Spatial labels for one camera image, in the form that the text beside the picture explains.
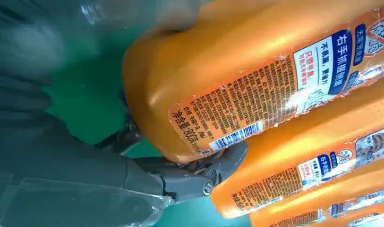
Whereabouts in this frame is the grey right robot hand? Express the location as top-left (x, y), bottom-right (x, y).
top-left (0, 0), bottom-right (249, 227)

